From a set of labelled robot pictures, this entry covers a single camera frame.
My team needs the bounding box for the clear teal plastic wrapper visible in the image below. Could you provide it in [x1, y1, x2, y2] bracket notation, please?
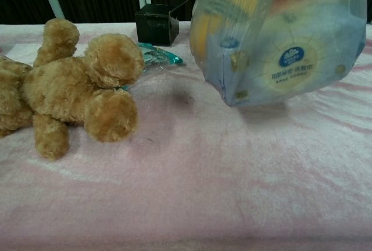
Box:
[127, 42, 184, 91]

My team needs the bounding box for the brown plush teddy bear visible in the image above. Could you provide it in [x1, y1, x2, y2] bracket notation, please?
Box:
[0, 17, 145, 161]

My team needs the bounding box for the clear plastic bag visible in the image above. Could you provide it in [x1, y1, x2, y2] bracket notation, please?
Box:
[189, 0, 368, 107]

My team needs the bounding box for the small black cardboard box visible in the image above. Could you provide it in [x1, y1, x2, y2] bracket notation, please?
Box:
[134, 0, 195, 47]

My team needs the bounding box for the blue tissue pack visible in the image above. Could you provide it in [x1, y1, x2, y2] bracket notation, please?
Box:
[203, 0, 367, 107]

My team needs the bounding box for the pink fleece blanket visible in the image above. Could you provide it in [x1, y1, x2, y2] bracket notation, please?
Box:
[0, 21, 372, 251]

